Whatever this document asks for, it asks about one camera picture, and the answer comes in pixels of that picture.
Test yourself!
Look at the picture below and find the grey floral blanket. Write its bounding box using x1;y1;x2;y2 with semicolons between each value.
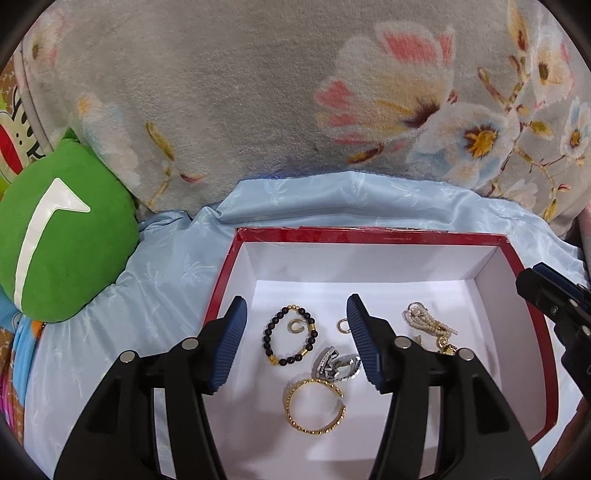
14;0;591;236

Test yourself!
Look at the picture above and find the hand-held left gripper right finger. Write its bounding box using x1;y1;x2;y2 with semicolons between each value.
345;293;541;480

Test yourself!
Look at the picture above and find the colourful cartoon printed cloth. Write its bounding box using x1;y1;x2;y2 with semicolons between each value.
0;69;75;444

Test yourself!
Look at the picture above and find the pearl bracelet with gold charm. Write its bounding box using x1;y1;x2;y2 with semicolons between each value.
403;302;459;356

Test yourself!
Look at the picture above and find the silver crystal bracelet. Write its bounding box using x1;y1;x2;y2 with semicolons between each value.
314;345;362;380

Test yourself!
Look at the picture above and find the black bead bracelet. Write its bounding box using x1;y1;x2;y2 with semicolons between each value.
265;305;319;368

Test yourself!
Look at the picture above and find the light blue bed sheet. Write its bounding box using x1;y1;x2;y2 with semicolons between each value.
23;171;591;480

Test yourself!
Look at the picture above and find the gold chain bangle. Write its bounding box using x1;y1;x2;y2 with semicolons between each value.
284;377;347;432

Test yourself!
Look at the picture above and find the green plush pillow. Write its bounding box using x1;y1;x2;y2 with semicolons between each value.
0;138;139;322

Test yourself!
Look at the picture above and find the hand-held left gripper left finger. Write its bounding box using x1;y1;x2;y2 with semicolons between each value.
54;295;250;480

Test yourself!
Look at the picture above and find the red gift box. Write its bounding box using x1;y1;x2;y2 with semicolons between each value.
202;226;561;480

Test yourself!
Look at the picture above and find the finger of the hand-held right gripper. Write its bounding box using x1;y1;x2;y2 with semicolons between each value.
516;262;591;324

